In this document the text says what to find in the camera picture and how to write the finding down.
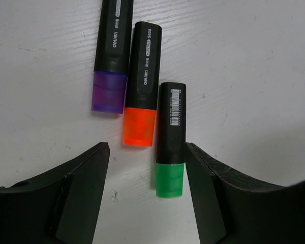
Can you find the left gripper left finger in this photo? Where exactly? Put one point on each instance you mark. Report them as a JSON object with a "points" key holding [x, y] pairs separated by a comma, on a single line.
{"points": [[60, 205]]}

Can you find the purple cap black highlighter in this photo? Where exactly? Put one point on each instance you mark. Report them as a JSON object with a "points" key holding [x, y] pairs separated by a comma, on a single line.
{"points": [[111, 65]]}

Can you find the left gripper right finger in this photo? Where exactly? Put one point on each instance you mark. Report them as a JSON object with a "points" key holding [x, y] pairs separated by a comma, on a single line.
{"points": [[232, 207]]}

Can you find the orange cap black highlighter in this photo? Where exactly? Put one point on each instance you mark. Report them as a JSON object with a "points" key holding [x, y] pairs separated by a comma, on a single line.
{"points": [[143, 83]]}

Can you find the green cap black highlighter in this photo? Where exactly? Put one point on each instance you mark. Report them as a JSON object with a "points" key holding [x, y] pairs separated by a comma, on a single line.
{"points": [[171, 139]]}

